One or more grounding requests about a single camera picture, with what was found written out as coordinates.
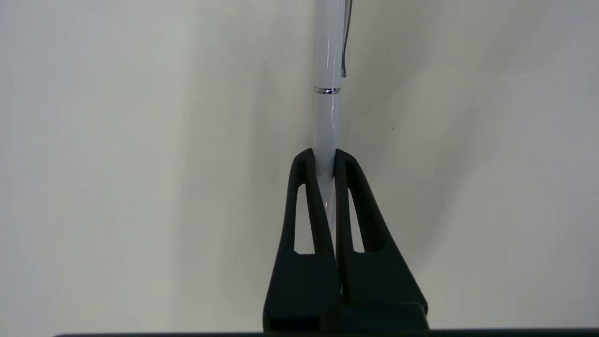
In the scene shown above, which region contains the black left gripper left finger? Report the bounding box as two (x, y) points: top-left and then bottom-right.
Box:
(263, 148), (343, 332)

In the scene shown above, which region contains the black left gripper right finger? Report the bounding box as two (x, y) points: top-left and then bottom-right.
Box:
(334, 149), (429, 332)

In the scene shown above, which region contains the white pen with silver clip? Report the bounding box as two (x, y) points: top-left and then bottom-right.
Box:
(312, 0), (353, 263)

